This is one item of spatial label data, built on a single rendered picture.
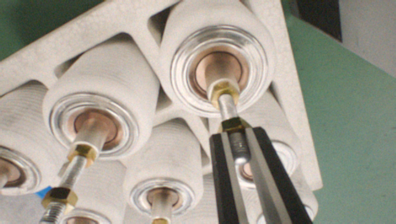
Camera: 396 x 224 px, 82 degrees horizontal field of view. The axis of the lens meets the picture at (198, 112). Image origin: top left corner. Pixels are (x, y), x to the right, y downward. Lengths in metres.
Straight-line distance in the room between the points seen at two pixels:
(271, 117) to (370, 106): 0.42
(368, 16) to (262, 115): 0.13
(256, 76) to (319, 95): 0.39
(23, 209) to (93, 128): 0.40
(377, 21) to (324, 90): 0.32
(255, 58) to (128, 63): 0.12
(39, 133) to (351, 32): 0.34
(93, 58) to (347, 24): 0.26
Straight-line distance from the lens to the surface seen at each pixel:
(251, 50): 0.18
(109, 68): 0.22
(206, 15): 0.17
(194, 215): 0.35
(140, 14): 0.24
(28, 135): 0.28
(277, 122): 0.24
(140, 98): 0.21
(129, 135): 0.22
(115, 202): 0.34
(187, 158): 0.27
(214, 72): 0.16
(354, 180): 0.84
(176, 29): 0.17
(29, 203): 0.60
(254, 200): 0.33
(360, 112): 0.65
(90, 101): 0.20
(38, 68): 0.30
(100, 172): 0.34
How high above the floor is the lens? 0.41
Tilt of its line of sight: 55 degrees down
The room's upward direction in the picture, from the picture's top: 175 degrees clockwise
